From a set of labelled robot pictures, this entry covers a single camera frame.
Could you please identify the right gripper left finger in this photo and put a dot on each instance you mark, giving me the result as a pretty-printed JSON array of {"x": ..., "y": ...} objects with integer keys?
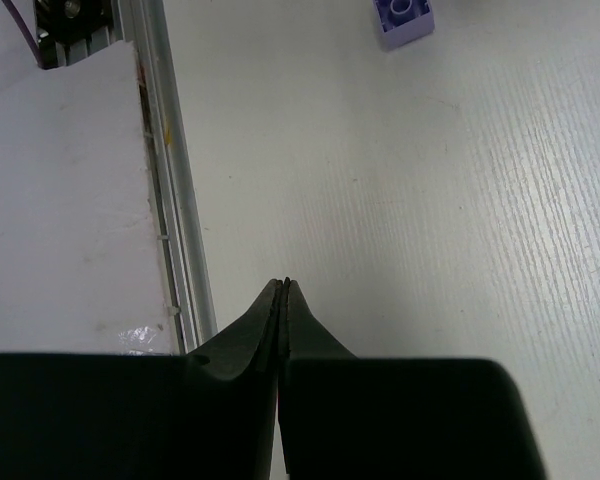
[{"x": 245, "y": 344}]

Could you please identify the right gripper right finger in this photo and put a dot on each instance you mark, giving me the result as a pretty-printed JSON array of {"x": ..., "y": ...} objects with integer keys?
[{"x": 301, "y": 335}]

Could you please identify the purple upside-down lego brick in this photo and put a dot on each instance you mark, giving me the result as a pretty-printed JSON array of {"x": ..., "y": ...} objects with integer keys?
[{"x": 403, "y": 21}]

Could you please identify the aluminium table front rail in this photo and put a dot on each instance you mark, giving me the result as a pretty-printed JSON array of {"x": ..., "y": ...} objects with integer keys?
[{"x": 189, "y": 303}]

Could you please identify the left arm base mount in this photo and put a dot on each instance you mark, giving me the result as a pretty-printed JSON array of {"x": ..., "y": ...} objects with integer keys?
[{"x": 69, "y": 31}]

